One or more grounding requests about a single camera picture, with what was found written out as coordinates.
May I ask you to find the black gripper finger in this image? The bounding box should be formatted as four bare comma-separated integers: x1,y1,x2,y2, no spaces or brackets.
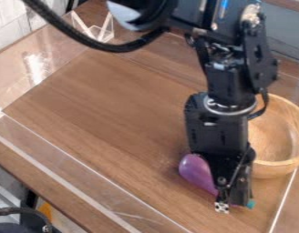
215,177,241,213

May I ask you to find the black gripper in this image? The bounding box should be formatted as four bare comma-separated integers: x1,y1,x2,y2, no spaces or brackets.
183,93,255,207

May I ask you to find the purple toy eggplant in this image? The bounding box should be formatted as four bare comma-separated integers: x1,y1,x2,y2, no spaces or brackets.
179,154,219,196

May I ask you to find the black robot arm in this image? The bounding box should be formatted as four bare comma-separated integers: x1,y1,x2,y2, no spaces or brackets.
107,0,279,213

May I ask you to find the brown wooden bowl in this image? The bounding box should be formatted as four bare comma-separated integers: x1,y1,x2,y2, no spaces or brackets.
250,94,299,178

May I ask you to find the clear acrylic front wall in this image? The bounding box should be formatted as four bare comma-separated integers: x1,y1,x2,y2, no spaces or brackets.
0,113,191,233

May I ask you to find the black clamp with cable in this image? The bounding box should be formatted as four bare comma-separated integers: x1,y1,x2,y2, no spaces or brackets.
0,207,53,233

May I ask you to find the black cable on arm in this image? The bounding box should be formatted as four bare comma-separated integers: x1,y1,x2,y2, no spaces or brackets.
21,0,171,54

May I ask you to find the clear acrylic corner bracket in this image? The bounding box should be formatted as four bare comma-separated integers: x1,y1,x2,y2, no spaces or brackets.
71,11,115,43

